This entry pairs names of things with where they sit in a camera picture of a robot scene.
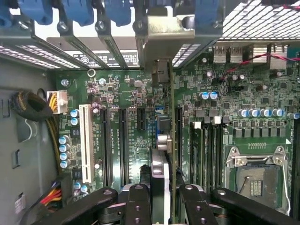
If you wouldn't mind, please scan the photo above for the white power connector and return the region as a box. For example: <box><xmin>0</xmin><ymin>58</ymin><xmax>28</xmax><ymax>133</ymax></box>
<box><xmin>46</xmin><ymin>90</ymin><xmax>68</xmax><ymax>115</ymax></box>

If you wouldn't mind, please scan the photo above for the blue slot retainer clip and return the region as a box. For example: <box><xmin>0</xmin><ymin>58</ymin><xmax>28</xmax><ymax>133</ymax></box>
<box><xmin>17</xmin><ymin>0</ymin><xmax>54</xmax><ymax>25</ymax></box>
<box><xmin>194</xmin><ymin>0</ymin><xmax>220</xmax><ymax>31</ymax></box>
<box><xmin>104</xmin><ymin>0</ymin><xmax>131</xmax><ymax>27</ymax></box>
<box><xmin>61</xmin><ymin>0</ymin><xmax>95</xmax><ymax>27</ymax></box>

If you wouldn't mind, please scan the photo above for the black sleeved cable loop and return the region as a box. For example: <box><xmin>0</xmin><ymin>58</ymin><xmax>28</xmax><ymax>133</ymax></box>
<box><xmin>10</xmin><ymin>90</ymin><xmax>54</xmax><ymax>122</ymax></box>

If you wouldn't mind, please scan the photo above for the CPU socket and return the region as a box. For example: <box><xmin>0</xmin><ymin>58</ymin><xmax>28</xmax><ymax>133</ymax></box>
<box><xmin>224</xmin><ymin>145</ymin><xmax>294</xmax><ymax>212</ymax></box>

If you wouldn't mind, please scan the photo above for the black short expansion slot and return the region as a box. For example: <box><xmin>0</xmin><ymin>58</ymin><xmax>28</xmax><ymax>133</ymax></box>
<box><xmin>136</xmin><ymin>107</ymin><xmax>148</xmax><ymax>132</ymax></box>

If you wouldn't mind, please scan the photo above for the white PCI expansion slot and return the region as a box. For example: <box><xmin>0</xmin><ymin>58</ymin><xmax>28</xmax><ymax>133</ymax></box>
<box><xmin>78</xmin><ymin>103</ymin><xmax>92</xmax><ymax>184</ymax></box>

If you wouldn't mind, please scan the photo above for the black connector with red wires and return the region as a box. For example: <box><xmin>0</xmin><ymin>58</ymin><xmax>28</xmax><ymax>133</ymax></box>
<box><xmin>39</xmin><ymin>172</ymin><xmax>73</xmax><ymax>207</ymax></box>

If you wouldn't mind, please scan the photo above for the black long expansion slot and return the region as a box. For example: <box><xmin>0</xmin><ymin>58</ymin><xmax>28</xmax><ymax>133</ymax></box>
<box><xmin>101</xmin><ymin>107</ymin><xmax>113</xmax><ymax>188</ymax></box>
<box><xmin>118</xmin><ymin>107</ymin><xmax>129</xmax><ymax>188</ymax></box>

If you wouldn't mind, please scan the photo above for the red and black wire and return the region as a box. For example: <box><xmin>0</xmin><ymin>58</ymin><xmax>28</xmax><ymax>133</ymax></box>
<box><xmin>219</xmin><ymin>52</ymin><xmax>300</xmax><ymax>78</ymax></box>

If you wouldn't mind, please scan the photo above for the yellow and black wire bundle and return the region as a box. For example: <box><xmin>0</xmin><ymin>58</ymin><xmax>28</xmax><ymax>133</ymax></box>
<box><xmin>45</xmin><ymin>112</ymin><xmax>62</xmax><ymax>179</ymax></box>

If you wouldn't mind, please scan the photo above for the green motherboard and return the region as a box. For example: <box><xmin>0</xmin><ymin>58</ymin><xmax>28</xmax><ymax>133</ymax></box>
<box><xmin>55</xmin><ymin>39</ymin><xmax>300</xmax><ymax>221</ymax></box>

